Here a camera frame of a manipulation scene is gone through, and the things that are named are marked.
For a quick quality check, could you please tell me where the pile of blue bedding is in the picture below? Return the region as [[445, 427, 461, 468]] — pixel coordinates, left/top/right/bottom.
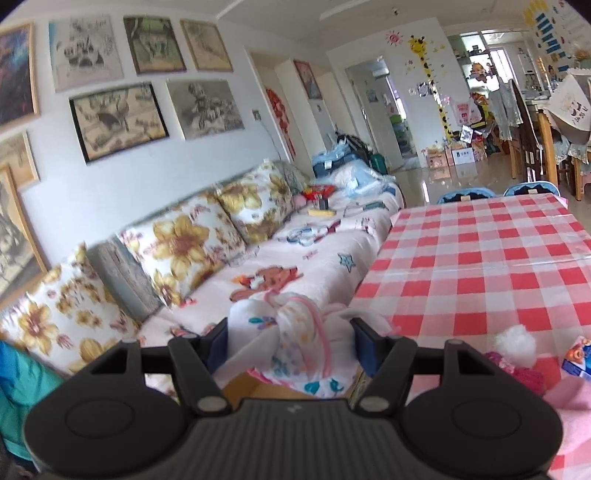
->
[[311, 141, 403, 204]]

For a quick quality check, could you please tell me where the brown framed picture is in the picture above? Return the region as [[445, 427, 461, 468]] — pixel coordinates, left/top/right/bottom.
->
[[123, 16, 188, 75]]

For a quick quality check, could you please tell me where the large wooden framed picture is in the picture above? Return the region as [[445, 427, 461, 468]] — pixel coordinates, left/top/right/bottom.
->
[[0, 164, 49, 306]]

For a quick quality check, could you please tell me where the black framed picture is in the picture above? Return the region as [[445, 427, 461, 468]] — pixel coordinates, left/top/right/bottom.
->
[[69, 82, 171, 165]]

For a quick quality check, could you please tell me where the blue tissue pack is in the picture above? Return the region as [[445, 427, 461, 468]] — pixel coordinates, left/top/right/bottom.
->
[[562, 336, 591, 382]]

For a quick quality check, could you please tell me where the teal garment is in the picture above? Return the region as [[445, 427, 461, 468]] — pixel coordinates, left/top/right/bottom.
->
[[0, 342, 66, 463]]

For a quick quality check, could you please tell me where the cartoon pencil sketch picture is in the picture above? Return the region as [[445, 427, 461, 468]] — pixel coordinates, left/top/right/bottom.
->
[[166, 79, 246, 141]]

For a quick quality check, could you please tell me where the wooden dining table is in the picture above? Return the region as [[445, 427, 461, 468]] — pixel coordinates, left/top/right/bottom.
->
[[536, 99, 591, 202]]

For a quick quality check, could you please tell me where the white floral cloth bundle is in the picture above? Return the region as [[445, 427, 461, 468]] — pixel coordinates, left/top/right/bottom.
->
[[215, 292, 402, 400]]

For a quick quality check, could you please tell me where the colourful framed painting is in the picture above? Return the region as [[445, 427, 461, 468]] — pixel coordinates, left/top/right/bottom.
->
[[0, 23, 42, 128]]

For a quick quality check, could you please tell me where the hanging white plastic bag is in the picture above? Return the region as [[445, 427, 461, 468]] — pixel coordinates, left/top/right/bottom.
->
[[452, 97, 481, 126]]

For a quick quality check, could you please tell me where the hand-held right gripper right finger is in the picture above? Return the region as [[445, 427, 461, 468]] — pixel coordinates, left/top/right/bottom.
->
[[352, 318, 511, 416]]

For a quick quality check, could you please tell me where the pink knitted toy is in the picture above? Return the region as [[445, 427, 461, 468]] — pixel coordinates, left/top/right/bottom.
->
[[484, 351, 548, 396]]

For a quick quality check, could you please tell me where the small framed portrait picture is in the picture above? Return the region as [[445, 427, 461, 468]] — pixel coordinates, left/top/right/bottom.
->
[[293, 60, 323, 100]]

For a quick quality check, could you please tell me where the pale blue lace chair cover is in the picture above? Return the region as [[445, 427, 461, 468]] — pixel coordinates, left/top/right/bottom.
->
[[487, 83, 523, 142]]

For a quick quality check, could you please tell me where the unframed pencil sketch picture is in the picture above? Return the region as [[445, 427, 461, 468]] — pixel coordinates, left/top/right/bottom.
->
[[48, 16, 125, 93]]

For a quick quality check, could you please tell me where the giraffe height chart sticker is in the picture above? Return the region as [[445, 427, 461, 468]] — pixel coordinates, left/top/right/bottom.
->
[[409, 34, 451, 140]]

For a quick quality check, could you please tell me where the small wooden framed picture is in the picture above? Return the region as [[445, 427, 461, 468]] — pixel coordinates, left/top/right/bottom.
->
[[0, 131, 40, 188]]

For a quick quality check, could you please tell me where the red checkered tablecloth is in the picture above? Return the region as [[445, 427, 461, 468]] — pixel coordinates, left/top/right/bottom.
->
[[348, 193, 591, 480]]

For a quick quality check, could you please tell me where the grey floral cushion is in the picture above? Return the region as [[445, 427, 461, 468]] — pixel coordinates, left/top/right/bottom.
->
[[281, 161, 313, 195]]

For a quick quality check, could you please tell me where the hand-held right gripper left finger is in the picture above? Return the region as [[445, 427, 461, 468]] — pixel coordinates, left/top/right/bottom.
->
[[78, 318, 232, 417]]

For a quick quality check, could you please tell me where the light framed sepia picture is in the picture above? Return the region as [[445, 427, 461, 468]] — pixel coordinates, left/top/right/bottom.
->
[[180, 19, 234, 73]]

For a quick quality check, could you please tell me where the plastic drawer storage unit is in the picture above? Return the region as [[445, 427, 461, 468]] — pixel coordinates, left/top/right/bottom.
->
[[389, 113, 412, 158]]

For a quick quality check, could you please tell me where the blue plastic stool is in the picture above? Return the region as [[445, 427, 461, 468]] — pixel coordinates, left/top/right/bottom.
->
[[436, 187, 498, 205], [503, 181, 560, 197]]

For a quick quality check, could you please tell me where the white fluffy pompom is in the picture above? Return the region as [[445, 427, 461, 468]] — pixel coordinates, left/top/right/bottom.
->
[[495, 324, 537, 370]]

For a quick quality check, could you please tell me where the black bag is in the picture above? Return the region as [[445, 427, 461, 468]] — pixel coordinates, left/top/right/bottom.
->
[[335, 134, 370, 162]]

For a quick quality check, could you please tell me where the white folding food cover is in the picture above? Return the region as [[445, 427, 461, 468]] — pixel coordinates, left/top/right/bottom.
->
[[545, 74, 591, 144]]

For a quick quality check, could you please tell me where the dark wooden dining chair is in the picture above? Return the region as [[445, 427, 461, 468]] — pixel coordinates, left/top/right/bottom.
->
[[508, 78, 544, 184]]

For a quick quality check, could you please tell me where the red knot wall decoration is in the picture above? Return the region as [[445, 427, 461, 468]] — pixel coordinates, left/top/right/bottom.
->
[[267, 88, 297, 160]]

